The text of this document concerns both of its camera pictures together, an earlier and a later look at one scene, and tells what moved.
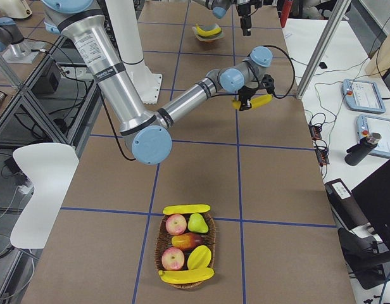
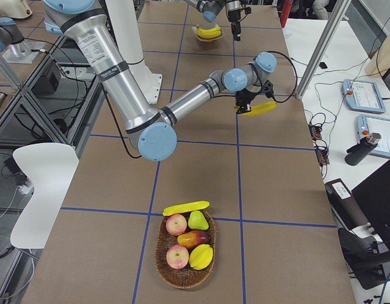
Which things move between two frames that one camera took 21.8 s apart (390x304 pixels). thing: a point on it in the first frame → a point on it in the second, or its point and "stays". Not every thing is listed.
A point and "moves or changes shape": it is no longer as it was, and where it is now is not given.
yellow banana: (185, 276) → (261, 109)
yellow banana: (256, 102) moves or changes shape
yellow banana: (208, 33) stays
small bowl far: (208, 28) stays
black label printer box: (347, 211) stays
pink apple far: (176, 224) stays
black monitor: (377, 196) stays
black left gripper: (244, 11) → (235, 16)
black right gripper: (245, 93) stays
